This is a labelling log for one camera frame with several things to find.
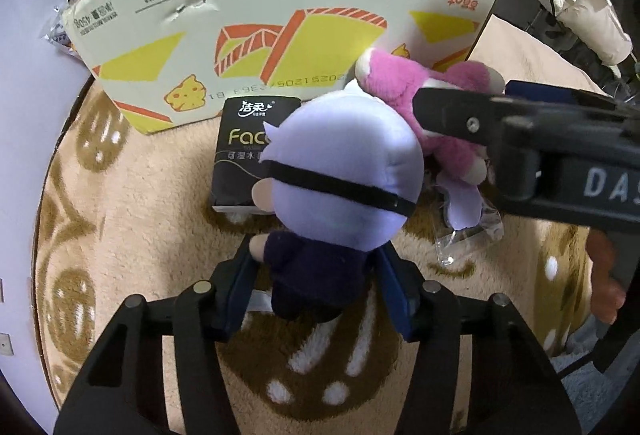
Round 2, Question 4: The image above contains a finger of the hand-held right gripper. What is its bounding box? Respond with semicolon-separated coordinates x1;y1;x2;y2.
504;80;640;136
411;86;506;150

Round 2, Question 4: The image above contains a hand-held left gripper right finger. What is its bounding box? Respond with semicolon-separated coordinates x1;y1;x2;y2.
372;247;583;435

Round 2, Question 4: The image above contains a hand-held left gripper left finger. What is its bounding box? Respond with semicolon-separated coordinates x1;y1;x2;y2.
52;240;261;435

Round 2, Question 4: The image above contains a pink plush bear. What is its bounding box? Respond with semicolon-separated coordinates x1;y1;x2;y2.
354;47;506;188

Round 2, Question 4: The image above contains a white-haired blindfolded plush doll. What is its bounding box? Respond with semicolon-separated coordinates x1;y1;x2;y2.
249;82;426;322

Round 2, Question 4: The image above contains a person's right hand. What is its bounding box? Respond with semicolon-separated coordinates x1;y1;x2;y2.
586;231;627;327

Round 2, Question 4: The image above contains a clear plastic wrapper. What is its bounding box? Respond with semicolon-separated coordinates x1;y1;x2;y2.
432;167;505;266

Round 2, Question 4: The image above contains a beige brown patterned blanket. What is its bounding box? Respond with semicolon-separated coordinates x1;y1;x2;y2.
32;12;613;435

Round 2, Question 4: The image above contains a black tissue pack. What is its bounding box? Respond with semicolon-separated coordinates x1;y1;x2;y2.
209;97;303;216

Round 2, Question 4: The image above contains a grey cloth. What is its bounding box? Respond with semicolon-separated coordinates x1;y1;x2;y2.
550;320;618;435

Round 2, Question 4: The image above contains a plastic bag of plush toys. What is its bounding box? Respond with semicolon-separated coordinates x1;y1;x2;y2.
42;5;81;58

